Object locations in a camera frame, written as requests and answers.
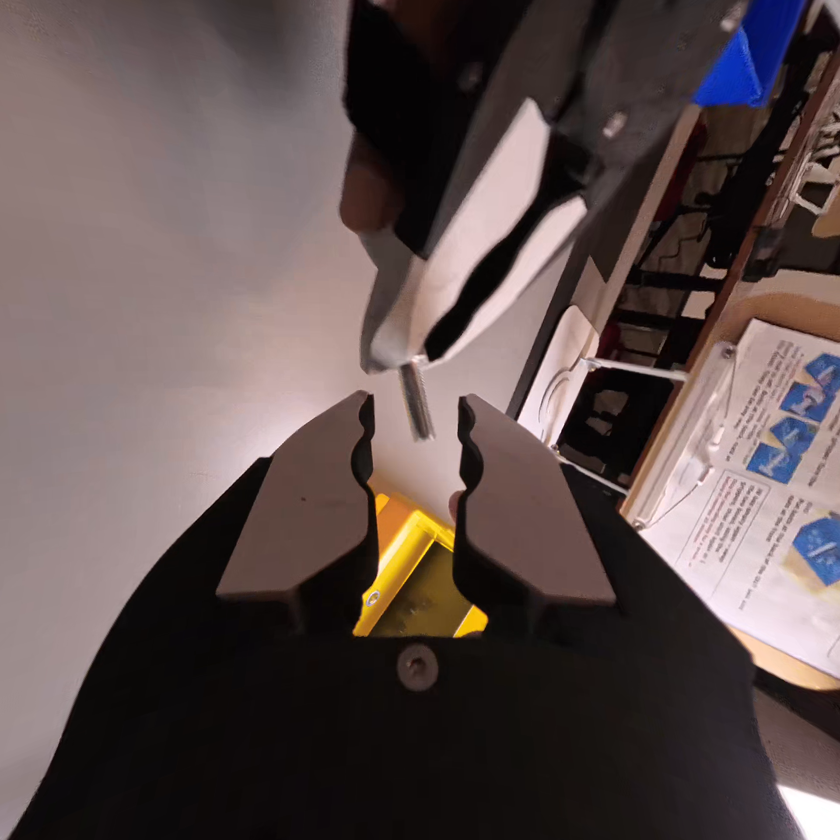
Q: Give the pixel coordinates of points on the printed instruction poster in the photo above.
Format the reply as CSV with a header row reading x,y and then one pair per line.
x,y
754,525

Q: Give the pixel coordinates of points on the silver hex bolt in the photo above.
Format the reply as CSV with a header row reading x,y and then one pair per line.
x,y
418,400

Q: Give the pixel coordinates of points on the person's right hand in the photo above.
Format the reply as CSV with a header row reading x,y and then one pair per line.
x,y
455,508

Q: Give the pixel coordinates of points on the wooden poster board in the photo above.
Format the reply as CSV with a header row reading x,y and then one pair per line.
x,y
787,669

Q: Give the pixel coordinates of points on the yellow plastic bin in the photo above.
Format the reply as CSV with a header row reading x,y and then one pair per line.
x,y
407,564

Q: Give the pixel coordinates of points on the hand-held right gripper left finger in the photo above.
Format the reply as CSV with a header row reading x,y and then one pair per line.
x,y
302,512

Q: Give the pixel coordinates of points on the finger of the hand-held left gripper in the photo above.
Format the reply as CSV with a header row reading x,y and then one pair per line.
x,y
485,210
538,256

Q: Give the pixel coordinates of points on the white stand rod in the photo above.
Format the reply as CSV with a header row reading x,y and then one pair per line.
x,y
590,474
636,369

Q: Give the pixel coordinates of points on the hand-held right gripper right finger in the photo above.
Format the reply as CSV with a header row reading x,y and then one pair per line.
x,y
531,525

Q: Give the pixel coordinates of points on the blue plastic bin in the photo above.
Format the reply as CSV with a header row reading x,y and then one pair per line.
x,y
741,59

